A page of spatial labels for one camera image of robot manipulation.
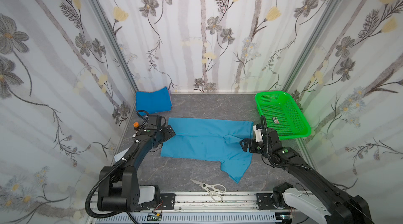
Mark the green plastic basket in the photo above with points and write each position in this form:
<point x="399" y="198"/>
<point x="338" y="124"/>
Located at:
<point x="293" y="124"/>

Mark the black rail bracket left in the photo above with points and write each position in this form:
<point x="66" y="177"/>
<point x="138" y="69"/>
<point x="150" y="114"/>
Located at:
<point x="167" y="202"/>

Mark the teal t-shirt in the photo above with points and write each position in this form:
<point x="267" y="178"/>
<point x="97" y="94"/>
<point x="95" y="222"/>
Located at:
<point x="211" y="140"/>

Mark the folded blue t-shirt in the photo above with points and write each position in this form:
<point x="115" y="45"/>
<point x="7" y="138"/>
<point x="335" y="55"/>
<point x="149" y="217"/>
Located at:
<point x="154" y="102"/>

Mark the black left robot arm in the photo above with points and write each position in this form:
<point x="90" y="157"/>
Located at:
<point x="118" y="189"/>

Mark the black rail bracket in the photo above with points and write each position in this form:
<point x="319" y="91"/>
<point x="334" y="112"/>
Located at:
<point x="264" y="201"/>
<point x="167" y="202"/>

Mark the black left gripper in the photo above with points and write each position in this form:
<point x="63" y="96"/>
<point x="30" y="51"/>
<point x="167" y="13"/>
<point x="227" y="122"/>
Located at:
<point x="168" y="131"/>

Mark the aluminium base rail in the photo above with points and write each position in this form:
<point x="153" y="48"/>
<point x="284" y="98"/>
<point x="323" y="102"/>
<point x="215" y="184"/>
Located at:
<point x="199" y="208"/>

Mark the white handled scissors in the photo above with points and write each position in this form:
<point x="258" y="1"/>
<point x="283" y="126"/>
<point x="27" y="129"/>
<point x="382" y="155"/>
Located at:
<point x="216" y="191"/>

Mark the white paper sheet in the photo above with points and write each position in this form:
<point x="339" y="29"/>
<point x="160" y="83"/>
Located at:
<point x="120" y="155"/>

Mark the brown bottle orange cap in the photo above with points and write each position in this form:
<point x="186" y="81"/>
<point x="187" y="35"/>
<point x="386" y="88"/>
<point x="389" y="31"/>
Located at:
<point x="136" y="126"/>

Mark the black rail bracket right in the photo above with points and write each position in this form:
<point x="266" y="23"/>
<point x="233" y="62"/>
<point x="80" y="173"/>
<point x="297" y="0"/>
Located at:
<point x="264" y="201"/>

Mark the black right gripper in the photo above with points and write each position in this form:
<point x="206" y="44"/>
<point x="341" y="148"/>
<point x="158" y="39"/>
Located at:
<point x="248" y="145"/>

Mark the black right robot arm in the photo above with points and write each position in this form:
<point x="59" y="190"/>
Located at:
<point x="328" y="204"/>

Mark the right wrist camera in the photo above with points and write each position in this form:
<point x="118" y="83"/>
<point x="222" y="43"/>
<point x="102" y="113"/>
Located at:
<point x="258" y="133"/>

